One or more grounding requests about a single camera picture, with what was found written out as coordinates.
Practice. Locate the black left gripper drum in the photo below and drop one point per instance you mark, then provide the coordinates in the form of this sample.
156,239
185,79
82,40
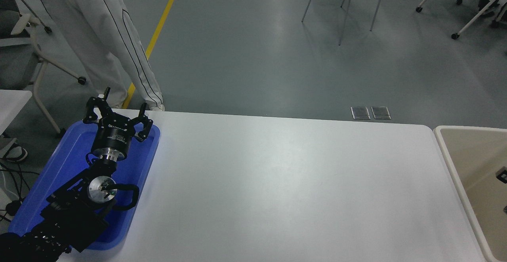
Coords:
113,138

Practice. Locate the blue plastic tray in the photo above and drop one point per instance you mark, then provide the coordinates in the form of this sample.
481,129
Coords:
63,155

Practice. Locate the grey office chair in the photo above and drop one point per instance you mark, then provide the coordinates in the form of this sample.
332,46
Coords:
16,60

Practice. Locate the person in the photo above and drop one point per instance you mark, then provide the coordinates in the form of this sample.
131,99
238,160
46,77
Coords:
99,36

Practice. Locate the white-legged rolling chair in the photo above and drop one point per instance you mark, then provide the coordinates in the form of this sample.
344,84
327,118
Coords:
418,9

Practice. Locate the person's foot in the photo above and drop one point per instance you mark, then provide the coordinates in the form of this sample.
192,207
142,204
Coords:
16,153

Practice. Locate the large pale bin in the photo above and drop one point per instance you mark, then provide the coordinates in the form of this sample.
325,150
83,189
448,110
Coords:
471,155

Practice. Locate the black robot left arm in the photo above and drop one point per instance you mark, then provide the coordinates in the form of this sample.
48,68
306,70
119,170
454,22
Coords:
71,214

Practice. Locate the small white table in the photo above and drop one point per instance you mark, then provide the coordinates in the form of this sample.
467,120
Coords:
10,103

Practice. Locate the silver floor plate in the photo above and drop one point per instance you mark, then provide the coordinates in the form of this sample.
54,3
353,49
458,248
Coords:
381,112
360,112

